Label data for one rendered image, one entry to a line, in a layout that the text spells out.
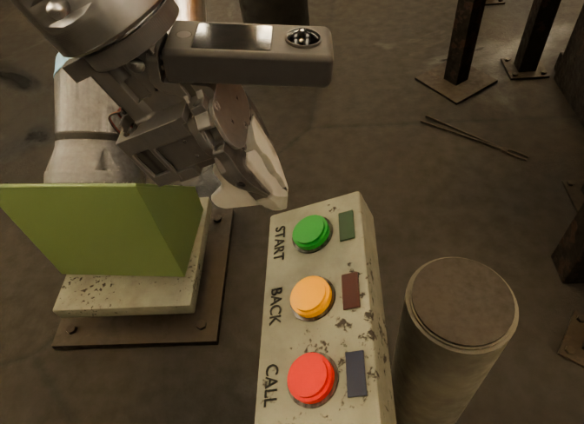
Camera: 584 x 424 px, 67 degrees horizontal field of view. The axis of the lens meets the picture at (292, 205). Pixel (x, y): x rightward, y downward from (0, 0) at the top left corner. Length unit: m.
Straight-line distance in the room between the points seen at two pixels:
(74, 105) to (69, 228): 0.25
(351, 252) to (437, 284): 0.14
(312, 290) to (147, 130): 0.20
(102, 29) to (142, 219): 0.65
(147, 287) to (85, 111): 0.41
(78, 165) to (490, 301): 0.72
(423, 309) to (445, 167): 0.93
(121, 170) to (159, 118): 0.58
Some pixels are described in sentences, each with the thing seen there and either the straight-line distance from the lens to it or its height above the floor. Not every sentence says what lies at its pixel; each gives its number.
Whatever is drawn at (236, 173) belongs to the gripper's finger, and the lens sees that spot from 0.34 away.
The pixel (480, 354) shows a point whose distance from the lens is 0.52.
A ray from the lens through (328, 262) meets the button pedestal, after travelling 0.44.
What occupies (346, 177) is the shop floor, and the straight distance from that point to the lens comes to 1.35.
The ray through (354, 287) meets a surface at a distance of 0.42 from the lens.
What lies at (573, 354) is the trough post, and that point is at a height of 0.01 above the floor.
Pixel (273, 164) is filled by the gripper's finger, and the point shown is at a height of 0.70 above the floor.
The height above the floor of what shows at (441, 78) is 0.01.
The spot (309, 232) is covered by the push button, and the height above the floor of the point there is 0.61.
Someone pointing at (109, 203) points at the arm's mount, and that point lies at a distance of 0.90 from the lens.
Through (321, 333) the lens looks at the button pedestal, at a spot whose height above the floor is 0.60.
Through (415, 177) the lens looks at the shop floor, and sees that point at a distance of 1.36.
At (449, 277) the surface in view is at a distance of 0.55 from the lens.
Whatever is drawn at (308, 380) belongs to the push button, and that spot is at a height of 0.61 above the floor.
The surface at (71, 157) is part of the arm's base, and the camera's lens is 0.93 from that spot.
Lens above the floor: 0.98
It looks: 49 degrees down
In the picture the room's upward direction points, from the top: 9 degrees counter-clockwise
